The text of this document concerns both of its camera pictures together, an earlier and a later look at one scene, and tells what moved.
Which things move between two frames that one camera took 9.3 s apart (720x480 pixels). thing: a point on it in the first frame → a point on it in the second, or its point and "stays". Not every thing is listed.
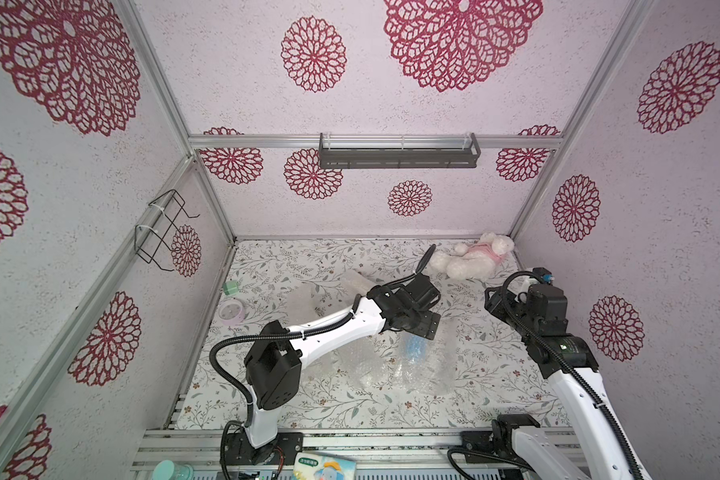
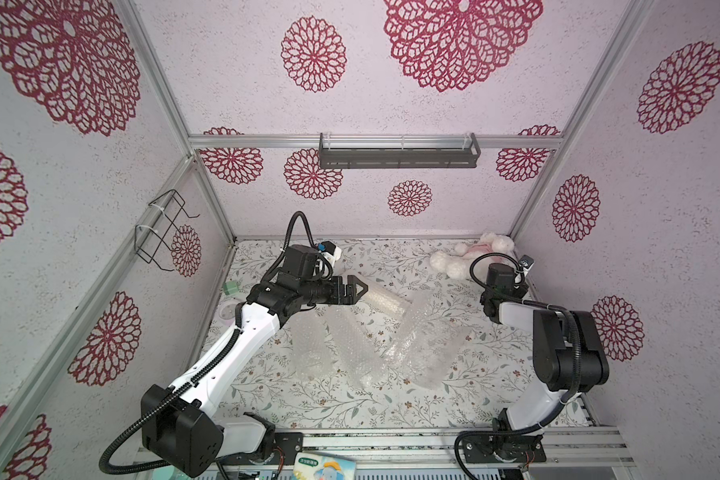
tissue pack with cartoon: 314,466 stays
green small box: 231,287 stays
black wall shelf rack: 356,157 stays
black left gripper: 428,324 → 350,297
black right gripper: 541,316 → 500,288
